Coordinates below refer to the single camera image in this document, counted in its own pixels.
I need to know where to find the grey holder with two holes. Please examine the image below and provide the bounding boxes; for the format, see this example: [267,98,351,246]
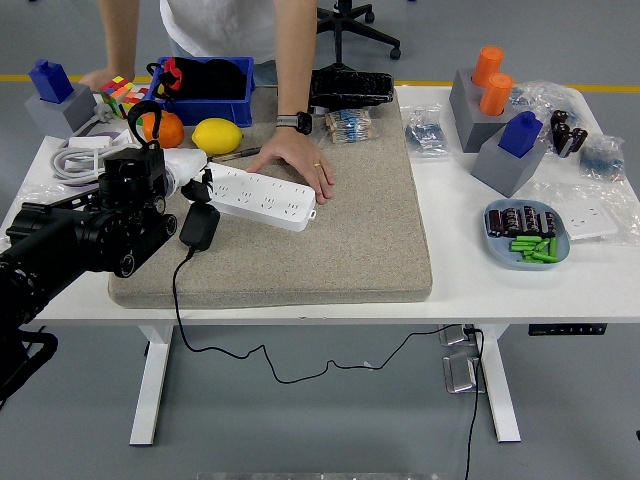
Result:
[448,68,521,154]

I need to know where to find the black plug cord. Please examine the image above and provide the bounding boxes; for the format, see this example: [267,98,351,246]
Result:
[171,247,476,385]

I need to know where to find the black hanging cable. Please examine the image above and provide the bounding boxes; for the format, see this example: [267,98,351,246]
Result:
[462,324,486,480]

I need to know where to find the black pen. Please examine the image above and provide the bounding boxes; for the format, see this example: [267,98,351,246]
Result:
[207,146,264,162]

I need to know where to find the orange fruit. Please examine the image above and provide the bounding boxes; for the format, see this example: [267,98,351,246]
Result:
[141,109,185,150]

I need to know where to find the white table leg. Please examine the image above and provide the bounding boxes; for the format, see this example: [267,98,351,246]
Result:
[469,324,522,444]
[128,324,174,447]

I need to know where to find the clear bag of blue resistors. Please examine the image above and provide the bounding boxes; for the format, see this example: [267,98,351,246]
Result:
[577,133,626,182]

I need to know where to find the clear bag of blue parts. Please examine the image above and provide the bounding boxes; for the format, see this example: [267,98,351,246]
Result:
[402,103,451,159]

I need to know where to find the light blue plate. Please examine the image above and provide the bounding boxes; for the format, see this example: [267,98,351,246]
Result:
[482,198,571,271]

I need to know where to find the black wrist watch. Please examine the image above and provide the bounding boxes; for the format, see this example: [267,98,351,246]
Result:
[275,112,314,136]

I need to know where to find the white power strip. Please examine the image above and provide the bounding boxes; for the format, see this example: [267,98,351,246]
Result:
[202,162,317,234]

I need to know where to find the crumpled clear bag blue parts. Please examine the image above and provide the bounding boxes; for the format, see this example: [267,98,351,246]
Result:
[509,79,584,126]

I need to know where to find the colourful puzzle cube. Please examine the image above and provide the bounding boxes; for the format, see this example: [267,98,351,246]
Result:
[122,87,154,119]
[98,74,135,120]

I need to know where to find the yellow lemon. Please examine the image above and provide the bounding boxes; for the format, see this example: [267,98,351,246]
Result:
[190,117,245,155]

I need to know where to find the bag of dark capacitors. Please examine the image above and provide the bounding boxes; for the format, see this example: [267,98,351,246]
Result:
[548,108,589,159]

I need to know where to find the clear bag of taped resistors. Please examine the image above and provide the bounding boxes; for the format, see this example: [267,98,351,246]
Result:
[319,107,375,146]

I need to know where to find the clear plastic socket bag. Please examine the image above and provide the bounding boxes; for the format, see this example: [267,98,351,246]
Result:
[532,179,640,247]

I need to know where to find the grey-brown mat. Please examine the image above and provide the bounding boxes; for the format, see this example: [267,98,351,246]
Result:
[107,84,434,310]

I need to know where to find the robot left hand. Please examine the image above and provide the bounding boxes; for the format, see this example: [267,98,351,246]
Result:
[167,148,217,204]

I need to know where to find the black table control panel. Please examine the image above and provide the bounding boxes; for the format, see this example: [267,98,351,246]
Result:
[527,323,608,336]

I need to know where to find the black office chair base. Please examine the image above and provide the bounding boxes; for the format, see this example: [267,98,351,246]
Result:
[315,0,402,61]

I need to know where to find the person's right hand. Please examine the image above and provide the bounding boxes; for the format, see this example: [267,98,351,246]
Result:
[78,68,135,95]

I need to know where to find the black cloth bag red trim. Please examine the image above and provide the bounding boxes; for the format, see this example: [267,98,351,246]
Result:
[145,56,247,101]

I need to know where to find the person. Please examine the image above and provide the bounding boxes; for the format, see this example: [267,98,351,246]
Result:
[77,0,336,206]

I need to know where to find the blue plastic bin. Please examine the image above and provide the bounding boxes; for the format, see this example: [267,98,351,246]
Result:
[144,55,255,127]

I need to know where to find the black glossy tray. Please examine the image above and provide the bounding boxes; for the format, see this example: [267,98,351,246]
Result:
[309,69,395,109]

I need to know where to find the black plug adapter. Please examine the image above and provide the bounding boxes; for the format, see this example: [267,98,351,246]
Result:
[178,203,221,251]

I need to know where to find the orange cylinder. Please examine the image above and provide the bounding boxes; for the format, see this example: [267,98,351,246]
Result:
[478,72,515,119]
[470,45,505,87]

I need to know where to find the grey block holder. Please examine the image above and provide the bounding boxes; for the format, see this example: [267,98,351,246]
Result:
[469,127,549,199]
[23,82,99,140]

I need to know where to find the white wall socket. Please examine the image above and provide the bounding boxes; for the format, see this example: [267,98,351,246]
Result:
[562,199,619,242]

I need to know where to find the person's left hand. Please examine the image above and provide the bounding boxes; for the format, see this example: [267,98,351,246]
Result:
[247,130,335,205]

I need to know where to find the blue house-shaped block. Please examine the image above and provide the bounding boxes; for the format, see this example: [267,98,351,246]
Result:
[497,110,544,159]
[27,58,75,105]

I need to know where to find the silver metal pedal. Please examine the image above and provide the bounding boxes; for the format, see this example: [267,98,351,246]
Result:
[442,350,486,395]
[438,324,476,347]

